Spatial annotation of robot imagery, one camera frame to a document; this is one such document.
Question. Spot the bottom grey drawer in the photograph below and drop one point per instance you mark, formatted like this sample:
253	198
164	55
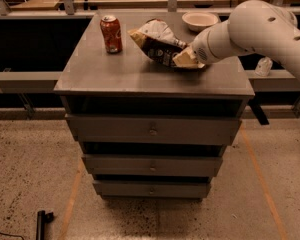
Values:
151	189

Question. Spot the clear plastic bottle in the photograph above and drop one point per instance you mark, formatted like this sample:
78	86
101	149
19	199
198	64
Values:
263	67

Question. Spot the middle grey drawer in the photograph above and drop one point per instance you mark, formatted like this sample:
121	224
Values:
142	165

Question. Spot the grey drawer cabinet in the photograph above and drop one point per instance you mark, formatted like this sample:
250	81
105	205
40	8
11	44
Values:
147	149

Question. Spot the top grey drawer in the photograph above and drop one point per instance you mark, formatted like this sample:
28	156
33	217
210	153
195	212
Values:
153	130

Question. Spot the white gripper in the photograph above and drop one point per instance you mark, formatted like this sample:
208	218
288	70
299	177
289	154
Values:
201	49

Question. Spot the grey metal railing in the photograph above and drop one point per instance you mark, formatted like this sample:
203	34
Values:
23	80

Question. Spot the red coke can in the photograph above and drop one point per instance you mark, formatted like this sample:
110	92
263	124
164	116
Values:
111	30

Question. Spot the black floor post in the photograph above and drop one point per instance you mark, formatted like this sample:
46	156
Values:
42	219

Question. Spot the brown chip bag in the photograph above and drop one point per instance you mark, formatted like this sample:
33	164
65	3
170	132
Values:
158	42

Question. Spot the white bowl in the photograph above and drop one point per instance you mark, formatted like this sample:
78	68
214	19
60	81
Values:
198	21

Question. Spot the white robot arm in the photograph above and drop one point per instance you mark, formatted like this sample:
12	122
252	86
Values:
253	27

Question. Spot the grey drawer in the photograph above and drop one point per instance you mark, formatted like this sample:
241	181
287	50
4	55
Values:
142	165
151	189
153	130

